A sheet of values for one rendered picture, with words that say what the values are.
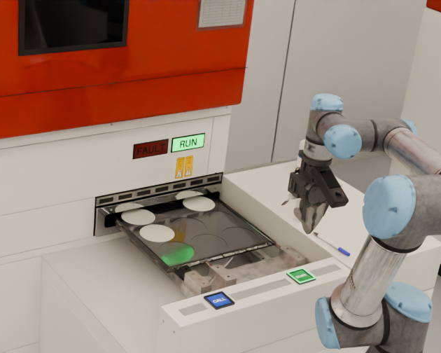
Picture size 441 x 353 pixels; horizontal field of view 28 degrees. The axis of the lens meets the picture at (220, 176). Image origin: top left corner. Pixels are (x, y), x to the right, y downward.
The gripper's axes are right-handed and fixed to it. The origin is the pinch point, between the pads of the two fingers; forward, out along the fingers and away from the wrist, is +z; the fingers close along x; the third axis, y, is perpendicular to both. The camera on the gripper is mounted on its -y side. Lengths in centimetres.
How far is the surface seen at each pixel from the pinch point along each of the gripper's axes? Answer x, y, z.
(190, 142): -1, 58, 0
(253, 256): -7.9, 29.1, 26.1
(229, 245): 1.3, 29.6, 20.3
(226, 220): -6.6, 42.5, 20.5
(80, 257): 37, 53, 28
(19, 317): 53, 58, 48
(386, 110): -251, 206, 81
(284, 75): -164, 206, 49
